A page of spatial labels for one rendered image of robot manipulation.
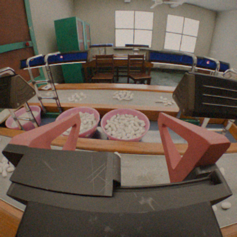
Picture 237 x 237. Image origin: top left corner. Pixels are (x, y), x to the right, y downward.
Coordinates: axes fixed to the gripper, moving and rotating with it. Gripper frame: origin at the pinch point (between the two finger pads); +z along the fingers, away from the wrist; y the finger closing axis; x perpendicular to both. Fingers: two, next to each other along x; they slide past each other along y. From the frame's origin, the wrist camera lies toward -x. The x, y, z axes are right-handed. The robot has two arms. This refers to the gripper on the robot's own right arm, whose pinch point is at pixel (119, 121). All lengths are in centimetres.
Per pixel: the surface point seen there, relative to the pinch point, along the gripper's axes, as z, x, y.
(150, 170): 10.7, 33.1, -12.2
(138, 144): 22.2, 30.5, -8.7
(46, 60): 53, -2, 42
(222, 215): -10.1, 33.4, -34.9
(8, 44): 80, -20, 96
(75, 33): 278, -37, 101
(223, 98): 5.6, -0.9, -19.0
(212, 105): 4.9, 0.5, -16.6
